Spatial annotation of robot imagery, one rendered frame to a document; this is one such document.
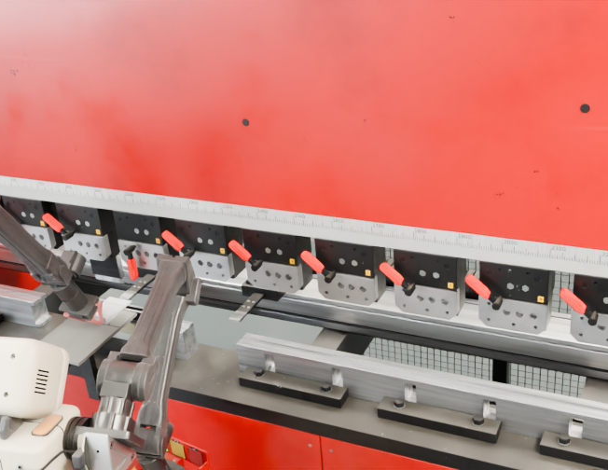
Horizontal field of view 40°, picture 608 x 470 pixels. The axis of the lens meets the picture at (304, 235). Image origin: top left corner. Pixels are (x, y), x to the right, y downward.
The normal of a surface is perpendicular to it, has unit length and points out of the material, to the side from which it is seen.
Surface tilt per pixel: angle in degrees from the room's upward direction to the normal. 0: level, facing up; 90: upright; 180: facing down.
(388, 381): 90
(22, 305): 90
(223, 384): 0
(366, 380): 90
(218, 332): 0
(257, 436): 90
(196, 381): 0
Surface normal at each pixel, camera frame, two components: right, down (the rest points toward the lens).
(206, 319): -0.09, -0.89
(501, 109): -0.43, 0.44
